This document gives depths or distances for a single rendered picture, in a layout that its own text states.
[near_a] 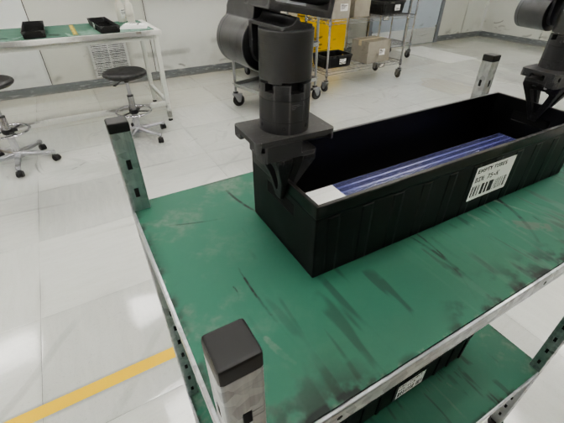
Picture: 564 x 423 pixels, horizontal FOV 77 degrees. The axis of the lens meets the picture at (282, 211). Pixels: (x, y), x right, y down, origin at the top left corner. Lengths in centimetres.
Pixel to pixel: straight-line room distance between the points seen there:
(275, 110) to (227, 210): 25
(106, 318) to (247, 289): 138
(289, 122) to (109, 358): 140
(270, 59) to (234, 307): 28
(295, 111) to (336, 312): 23
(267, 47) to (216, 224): 29
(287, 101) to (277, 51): 5
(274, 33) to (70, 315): 167
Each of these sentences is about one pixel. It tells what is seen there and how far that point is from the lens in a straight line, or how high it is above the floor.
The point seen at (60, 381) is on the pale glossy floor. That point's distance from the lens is 169.
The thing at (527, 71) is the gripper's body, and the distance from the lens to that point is 81.
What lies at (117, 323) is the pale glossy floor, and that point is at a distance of 176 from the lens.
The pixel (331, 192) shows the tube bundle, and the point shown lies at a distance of 55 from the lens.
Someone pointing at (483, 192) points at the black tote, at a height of 98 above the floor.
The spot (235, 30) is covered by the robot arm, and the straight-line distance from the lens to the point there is 43.
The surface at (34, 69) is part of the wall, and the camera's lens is 510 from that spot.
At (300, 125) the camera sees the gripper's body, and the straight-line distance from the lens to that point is 40.
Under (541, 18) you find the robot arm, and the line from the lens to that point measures 84.
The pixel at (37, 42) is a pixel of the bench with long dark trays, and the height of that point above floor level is 78.
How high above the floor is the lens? 129
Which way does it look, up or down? 36 degrees down
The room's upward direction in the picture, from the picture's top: straight up
